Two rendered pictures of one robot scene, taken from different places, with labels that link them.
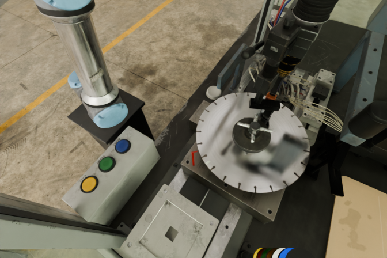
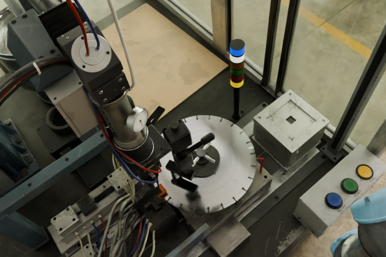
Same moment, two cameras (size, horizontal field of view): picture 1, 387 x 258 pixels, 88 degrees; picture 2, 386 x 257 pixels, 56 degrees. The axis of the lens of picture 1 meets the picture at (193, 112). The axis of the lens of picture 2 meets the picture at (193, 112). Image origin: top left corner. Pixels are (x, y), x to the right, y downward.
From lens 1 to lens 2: 0.86 m
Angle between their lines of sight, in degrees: 65
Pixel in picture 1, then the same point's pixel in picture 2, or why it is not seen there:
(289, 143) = not seen: hidden behind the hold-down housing
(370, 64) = (56, 168)
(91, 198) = (360, 159)
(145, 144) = (308, 195)
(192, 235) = (276, 115)
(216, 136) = (235, 167)
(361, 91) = (96, 143)
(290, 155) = not seen: hidden behind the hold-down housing
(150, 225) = (307, 128)
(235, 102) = (200, 199)
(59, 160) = not seen: outside the picture
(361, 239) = (149, 104)
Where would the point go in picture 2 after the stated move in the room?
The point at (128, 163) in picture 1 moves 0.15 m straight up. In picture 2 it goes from (326, 180) to (338, 159)
